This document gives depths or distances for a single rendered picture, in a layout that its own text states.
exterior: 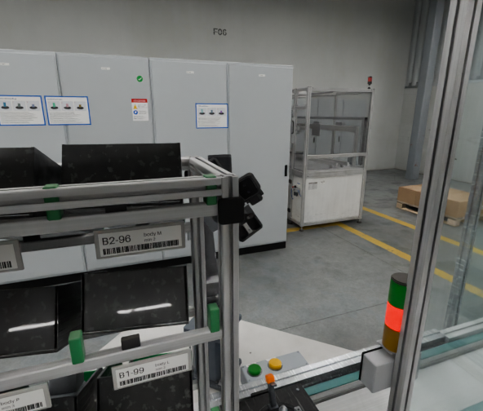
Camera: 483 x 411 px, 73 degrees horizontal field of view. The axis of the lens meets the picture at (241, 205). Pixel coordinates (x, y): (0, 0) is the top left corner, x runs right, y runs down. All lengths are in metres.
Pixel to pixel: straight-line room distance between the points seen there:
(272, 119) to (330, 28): 6.34
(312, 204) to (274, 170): 1.26
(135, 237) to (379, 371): 0.59
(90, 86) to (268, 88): 1.83
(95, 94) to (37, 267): 1.82
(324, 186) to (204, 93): 2.39
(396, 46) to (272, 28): 3.99
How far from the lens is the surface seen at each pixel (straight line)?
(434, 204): 0.63
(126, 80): 3.52
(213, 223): 0.62
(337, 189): 5.22
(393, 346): 0.77
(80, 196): 0.34
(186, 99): 3.58
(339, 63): 10.06
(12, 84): 3.60
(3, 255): 0.36
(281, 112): 3.95
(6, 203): 0.35
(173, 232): 0.35
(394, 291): 0.71
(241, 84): 3.76
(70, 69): 3.54
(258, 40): 8.91
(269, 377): 0.94
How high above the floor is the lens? 1.72
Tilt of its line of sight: 16 degrees down
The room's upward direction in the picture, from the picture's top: straight up
